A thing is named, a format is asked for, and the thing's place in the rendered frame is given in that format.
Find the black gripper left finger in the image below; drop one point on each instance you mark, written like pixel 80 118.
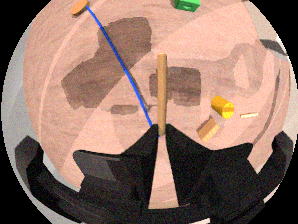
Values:
pixel 134 166

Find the orange round disc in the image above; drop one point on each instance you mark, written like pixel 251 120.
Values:
pixel 79 7

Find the green cube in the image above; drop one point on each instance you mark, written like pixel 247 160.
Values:
pixel 187 5

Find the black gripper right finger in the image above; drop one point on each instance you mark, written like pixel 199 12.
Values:
pixel 191 162

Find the short yellow cylinder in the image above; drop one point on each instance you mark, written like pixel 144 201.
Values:
pixel 222 106

